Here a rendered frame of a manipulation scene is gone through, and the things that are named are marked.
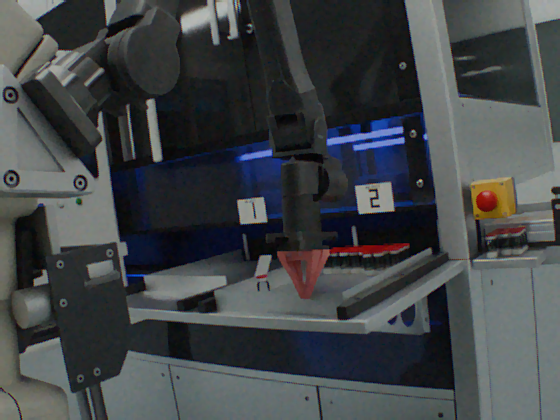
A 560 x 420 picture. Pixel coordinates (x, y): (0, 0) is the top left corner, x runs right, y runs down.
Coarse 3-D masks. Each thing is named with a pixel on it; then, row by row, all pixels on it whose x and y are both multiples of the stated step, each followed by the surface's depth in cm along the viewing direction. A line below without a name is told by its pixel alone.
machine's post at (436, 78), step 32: (416, 0) 107; (416, 32) 108; (416, 64) 109; (448, 64) 108; (448, 96) 106; (448, 128) 107; (448, 160) 108; (448, 192) 109; (448, 224) 110; (448, 256) 110; (448, 288) 111; (480, 288) 112; (480, 320) 111; (480, 352) 110; (480, 384) 109; (480, 416) 110
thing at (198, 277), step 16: (224, 256) 149; (240, 256) 154; (160, 272) 132; (176, 272) 136; (192, 272) 140; (208, 272) 143; (224, 272) 139; (240, 272) 116; (160, 288) 125; (176, 288) 122; (192, 288) 119; (208, 288) 116
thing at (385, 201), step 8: (368, 184) 119; (376, 184) 118; (384, 184) 117; (360, 192) 121; (368, 192) 120; (384, 192) 117; (360, 200) 121; (368, 200) 120; (376, 200) 119; (384, 200) 118; (392, 200) 117; (360, 208) 121; (368, 208) 120; (376, 208) 119; (384, 208) 118; (392, 208) 117
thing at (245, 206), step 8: (240, 200) 142; (248, 200) 140; (256, 200) 139; (240, 208) 142; (248, 208) 141; (256, 208) 139; (264, 208) 138; (240, 216) 143; (248, 216) 141; (256, 216) 139; (264, 216) 138
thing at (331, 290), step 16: (416, 256) 103; (272, 272) 110; (304, 272) 119; (320, 272) 119; (384, 272) 93; (400, 272) 97; (224, 288) 100; (240, 288) 103; (256, 288) 106; (272, 288) 110; (288, 288) 108; (320, 288) 103; (336, 288) 101; (352, 288) 84; (368, 288) 88; (224, 304) 97; (240, 304) 95; (256, 304) 92; (272, 304) 90; (288, 304) 88; (304, 304) 86; (320, 304) 85; (336, 304) 83
